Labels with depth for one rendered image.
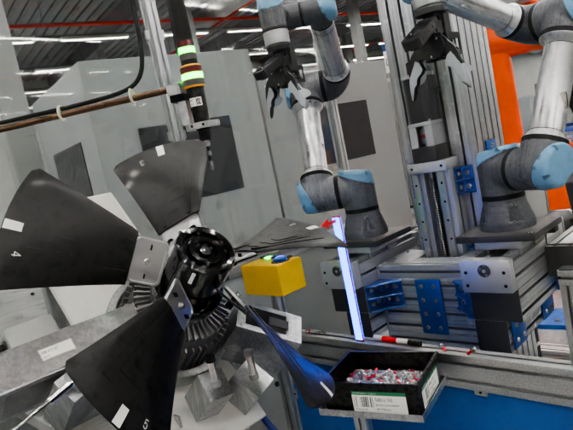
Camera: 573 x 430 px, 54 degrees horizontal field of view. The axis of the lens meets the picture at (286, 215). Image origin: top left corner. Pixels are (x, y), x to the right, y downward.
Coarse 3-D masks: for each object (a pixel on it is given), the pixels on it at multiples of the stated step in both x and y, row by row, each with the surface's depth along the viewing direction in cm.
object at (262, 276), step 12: (252, 264) 164; (264, 264) 160; (276, 264) 157; (288, 264) 158; (300, 264) 162; (252, 276) 164; (264, 276) 160; (276, 276) 156; (288, 276) 158; (300, 276) 162; (252, 288) 165; (264, 288) 161; (276, 288) 157; (288, 288) 158
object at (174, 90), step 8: (168, 88) 113; (176, 88) 113; (176, 96) 112; (184, 96) 112; (184, 104) 113; (184, 112) 113; (184, 120) 113; (192, 120) 114; (208, 120) 111; (216, 120) 112; (192, 128) 111; (200, 128) 112
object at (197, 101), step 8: (192, 88) 112; (200, 88) 112; (192, 96) 112; (200, 96) 112; (192, 104) 112; (200, 104) 112; (192, 112) 113; (200, 112) 112; (200, 120) 113; (208, 128) 114; (200, 136) 113; (208, 136) 113
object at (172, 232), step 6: (192, 216) 117; (198, 216) 116; (180, 222) 117; (186, 222) 117; (192, 222) 116; (198, 222) 116; (174, 228) 118; (180, 228) 117; (186, 228) 116; (162, 234) 118; (168, 234) 117; (174, 234) 117; (174, 240) 116; (168, 252) 115
